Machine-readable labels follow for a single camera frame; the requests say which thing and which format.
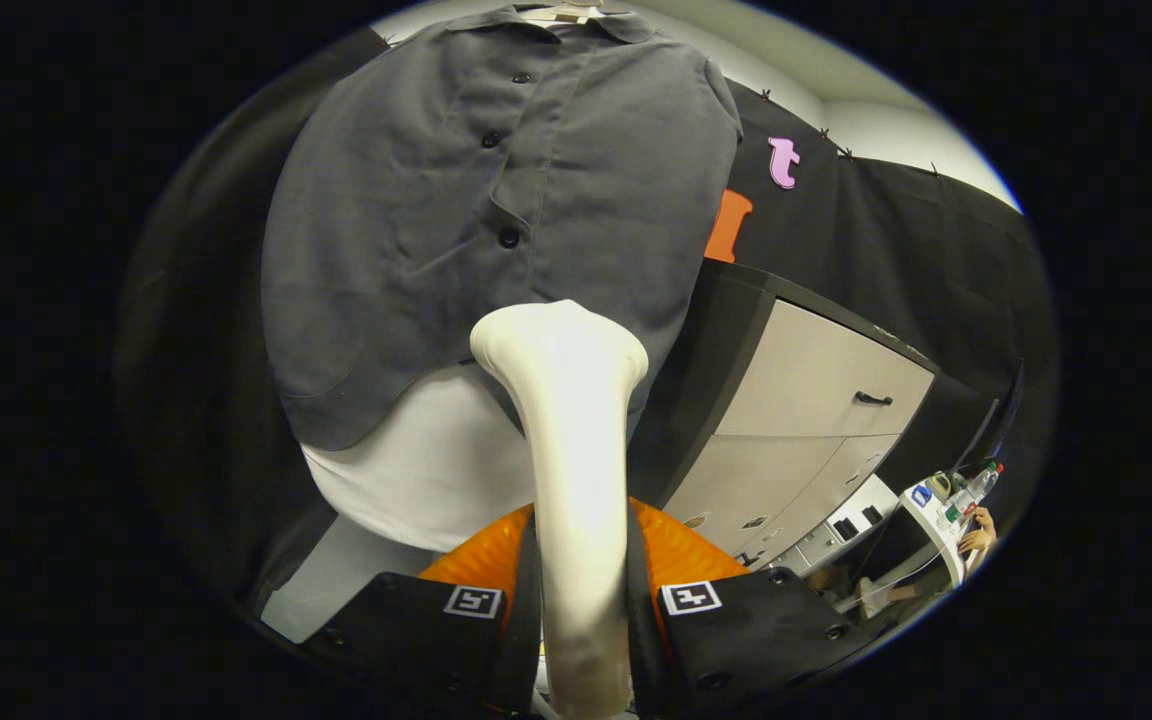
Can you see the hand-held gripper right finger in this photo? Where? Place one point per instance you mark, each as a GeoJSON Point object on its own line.
{"type": "Point", "coordinates": [648, 660]}

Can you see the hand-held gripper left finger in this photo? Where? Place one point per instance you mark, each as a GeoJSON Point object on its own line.
{"type": "Point", "coordinates": [524, 650]}

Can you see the white garment steamer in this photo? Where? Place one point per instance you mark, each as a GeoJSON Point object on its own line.
{"type": "Point", "coordinates": [576, 450]}

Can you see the grey button shirt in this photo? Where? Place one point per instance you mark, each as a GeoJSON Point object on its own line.
{"type": "Point", "coordinates": [416, 220]}

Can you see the white fabric panel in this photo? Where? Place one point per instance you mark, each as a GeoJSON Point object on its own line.
{"type": "Point", "coordinates": [416, 470]}

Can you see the white side table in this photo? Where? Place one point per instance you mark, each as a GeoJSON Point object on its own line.
{"type": "Point", "coordinates": [931, 515]}

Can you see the grey drawer cabinet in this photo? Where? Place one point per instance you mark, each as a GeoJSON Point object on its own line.
{"type": "Point", "coordinates": [816, 380]}

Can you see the clear bottle with red cap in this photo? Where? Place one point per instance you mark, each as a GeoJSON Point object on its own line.
{"type": "Point", "coordinates": [984, 480]}

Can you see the black backdrop cloth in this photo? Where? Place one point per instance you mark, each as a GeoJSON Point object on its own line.
{"type": "Point", "coordinates": [916, 260]}

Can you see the row of black clips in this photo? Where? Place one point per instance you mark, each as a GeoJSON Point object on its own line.
{"type": "Point", "coordinates": [764, 95]}

